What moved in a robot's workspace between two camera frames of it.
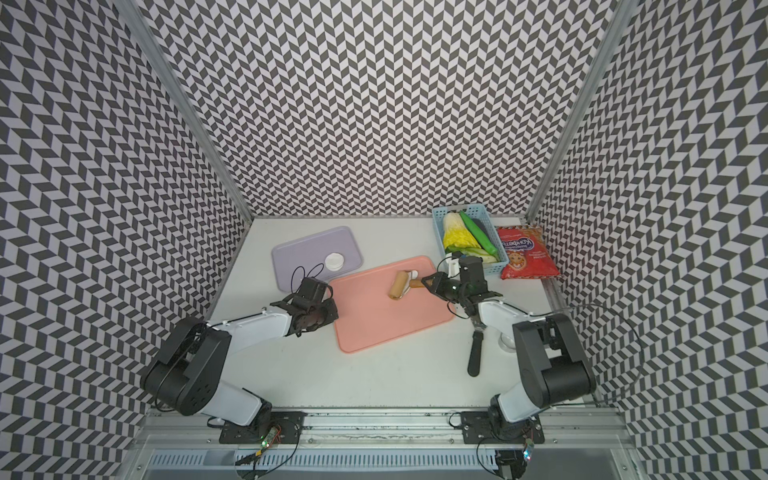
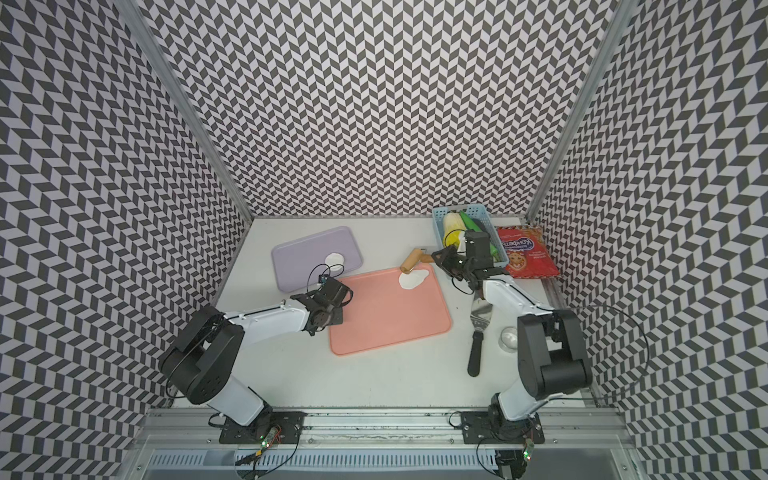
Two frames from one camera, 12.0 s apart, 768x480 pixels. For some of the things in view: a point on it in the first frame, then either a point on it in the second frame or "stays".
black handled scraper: (474, 361) stays
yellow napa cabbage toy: (456, 233) stays
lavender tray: (322, 256) stays
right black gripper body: (453, 290) → (455, 264)
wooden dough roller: (402, 283) → (415, 257)
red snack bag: (528, 253) stays
